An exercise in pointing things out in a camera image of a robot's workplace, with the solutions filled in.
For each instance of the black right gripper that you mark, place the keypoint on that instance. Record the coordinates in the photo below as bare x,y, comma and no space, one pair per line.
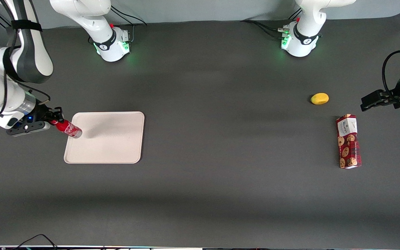
41,113

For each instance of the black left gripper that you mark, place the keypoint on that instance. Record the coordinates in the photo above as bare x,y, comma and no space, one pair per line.
398,87

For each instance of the red coke bottle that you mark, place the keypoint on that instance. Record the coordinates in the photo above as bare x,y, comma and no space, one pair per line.
69,129

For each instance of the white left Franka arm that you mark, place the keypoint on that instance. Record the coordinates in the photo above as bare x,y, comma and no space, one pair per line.
304,38

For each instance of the beige plastic tray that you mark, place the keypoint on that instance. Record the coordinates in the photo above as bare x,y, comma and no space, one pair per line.
113,142

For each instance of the red cookie box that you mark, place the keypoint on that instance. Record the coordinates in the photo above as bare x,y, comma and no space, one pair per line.
348,146

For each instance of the yellow lemon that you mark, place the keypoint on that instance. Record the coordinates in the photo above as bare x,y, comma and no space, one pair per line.
319,98

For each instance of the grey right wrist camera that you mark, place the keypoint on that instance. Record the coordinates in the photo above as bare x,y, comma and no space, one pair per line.
26,127

